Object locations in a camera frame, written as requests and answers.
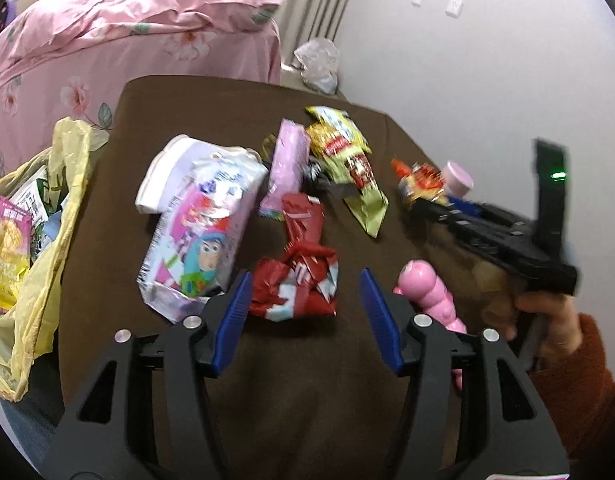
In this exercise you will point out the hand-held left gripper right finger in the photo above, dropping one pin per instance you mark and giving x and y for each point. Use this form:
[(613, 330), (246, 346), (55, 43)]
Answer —
[(382, 320)]

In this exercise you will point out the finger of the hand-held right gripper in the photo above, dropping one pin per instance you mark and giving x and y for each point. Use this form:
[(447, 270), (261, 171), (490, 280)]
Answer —
[(452, 222), (465, 207)]

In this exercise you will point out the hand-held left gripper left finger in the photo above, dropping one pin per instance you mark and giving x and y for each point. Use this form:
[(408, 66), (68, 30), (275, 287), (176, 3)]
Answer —
[(230, 320)]

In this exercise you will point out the red yellow snack packet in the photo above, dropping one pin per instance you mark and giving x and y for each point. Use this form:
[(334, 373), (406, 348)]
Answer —
[(420, 180)]

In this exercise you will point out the red wrapper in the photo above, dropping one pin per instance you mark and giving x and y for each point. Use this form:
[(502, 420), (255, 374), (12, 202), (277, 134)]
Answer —
[(297, 270)]

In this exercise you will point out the cartoon printed foil packet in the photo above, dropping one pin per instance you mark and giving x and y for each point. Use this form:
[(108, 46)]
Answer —
[(197, 240)]

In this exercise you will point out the white purple paper cup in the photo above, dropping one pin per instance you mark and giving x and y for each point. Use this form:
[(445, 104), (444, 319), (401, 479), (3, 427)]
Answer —
[(172, 170)]

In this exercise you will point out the yellow plastic bag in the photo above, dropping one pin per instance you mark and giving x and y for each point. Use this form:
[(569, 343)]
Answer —
[(72, 160)]

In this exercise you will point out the green white snack packet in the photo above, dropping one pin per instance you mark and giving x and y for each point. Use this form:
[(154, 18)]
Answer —
[(40, 195)]

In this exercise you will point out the yellow pink snack packet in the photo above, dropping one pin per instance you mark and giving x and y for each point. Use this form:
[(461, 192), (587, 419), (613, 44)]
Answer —
[(7, 255)]

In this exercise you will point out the person's right forearm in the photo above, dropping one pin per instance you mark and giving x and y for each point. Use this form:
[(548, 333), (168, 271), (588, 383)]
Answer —
[(587, 400)]

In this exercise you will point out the person's right hand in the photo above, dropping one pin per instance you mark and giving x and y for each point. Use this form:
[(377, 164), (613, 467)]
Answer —
[(557, 325)]

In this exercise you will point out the pink bottle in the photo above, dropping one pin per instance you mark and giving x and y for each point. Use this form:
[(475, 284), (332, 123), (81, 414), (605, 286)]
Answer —
[(457, 177)]

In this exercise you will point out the pink caterpillar toy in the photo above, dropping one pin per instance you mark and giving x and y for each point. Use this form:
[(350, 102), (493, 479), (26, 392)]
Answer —
[(422, 285)]

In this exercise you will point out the small yellow green packet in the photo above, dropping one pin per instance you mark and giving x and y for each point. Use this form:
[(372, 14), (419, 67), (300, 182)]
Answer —
[(332, 130)]

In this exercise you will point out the white plastic bag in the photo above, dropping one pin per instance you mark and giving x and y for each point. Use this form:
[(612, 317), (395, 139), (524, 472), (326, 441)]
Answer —
[(315, 65)]

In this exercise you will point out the person's blue jeans leg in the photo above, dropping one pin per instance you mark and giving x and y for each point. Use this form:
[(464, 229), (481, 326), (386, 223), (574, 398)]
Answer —
[(27, 420)]

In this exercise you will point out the pink floral quilt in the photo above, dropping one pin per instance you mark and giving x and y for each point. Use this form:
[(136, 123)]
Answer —
[(47, 100)]

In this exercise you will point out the pink floral duvet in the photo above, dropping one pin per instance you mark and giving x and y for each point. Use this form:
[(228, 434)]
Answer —
[(137, 15)]

